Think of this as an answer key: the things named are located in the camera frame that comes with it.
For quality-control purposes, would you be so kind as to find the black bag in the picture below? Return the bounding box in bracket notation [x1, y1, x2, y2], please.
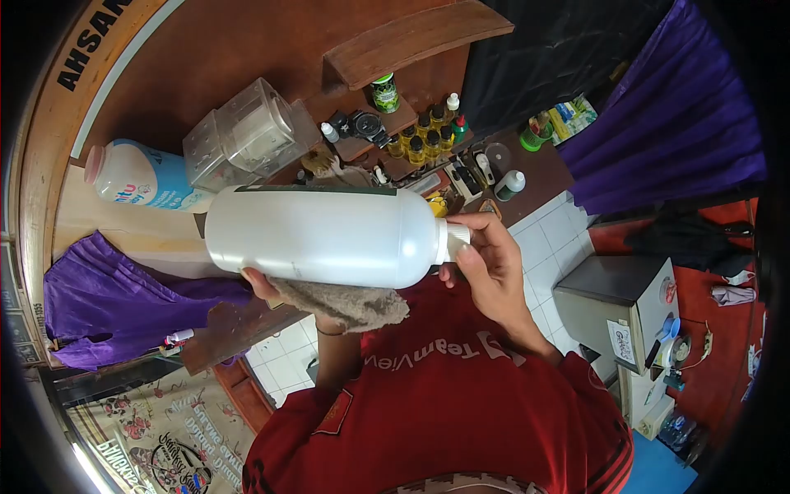
[623, 212, 757, 279]

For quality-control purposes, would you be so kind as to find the clear plastic container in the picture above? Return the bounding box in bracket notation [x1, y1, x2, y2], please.
[183, 77, 323, 193]

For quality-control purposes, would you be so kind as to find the grey cloth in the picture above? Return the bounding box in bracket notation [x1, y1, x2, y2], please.
[265, 276, 411, 335]

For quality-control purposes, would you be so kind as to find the black wrist watch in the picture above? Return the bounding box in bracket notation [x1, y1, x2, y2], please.
[327, 109, 393, 149]

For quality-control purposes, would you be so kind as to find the person's right hand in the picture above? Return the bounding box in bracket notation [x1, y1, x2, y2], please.
[438, 212, 532, 332]

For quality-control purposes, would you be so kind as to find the white bottle green label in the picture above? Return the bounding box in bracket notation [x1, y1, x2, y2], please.
[493, 170, 527, 203]

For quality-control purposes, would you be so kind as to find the person's right thumb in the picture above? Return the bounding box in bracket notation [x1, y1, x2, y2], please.
[455, 243, 491, 286]

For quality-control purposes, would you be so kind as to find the person's body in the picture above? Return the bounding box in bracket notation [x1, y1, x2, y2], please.
[242, 275, 635, 494]

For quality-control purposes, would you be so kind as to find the wooden shelf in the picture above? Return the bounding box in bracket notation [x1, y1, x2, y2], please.
[321, 0, 516, 93]

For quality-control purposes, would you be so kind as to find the green cup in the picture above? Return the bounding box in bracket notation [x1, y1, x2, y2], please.
[519, 120, 554, 153]

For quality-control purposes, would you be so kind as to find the purple curtain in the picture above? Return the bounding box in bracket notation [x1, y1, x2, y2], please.
[558, 0, 767, 217]

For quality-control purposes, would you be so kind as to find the green label can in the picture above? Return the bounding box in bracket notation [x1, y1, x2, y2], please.
[369, 72, 401, 115]

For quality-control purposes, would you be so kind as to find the group of yellow oil bottles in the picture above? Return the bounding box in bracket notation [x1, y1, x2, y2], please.
[388, 104, 458, 168]

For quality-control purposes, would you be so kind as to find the large white plastic bottle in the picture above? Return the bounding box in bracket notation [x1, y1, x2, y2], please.
[204, 184, 472, 290]

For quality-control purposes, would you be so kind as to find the person's right index finger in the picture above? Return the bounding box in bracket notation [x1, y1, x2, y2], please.
[444, 212, 502, 234]

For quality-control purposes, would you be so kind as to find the printed banner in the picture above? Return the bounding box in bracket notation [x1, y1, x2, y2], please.
[67, 369, 258, 494]

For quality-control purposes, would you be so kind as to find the black cloth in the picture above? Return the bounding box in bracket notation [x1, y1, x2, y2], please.
[460, 0, 675, 138]

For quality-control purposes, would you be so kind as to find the purple cloth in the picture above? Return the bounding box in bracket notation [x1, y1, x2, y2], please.
[43, 231, 254, 372]

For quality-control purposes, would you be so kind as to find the wooden framed sign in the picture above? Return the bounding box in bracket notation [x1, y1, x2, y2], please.
[17, 0, 187, 170]

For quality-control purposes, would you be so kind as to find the white blue powder bottle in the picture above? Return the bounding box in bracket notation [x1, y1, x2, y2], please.
[84, 138, 215, 214]

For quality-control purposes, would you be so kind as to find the person's left hand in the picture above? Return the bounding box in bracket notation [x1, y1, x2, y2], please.
[239, 267, 286, 304]

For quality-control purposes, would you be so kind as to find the grey metal cabinet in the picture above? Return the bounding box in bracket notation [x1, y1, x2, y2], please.
[553, 256, 680, 379]

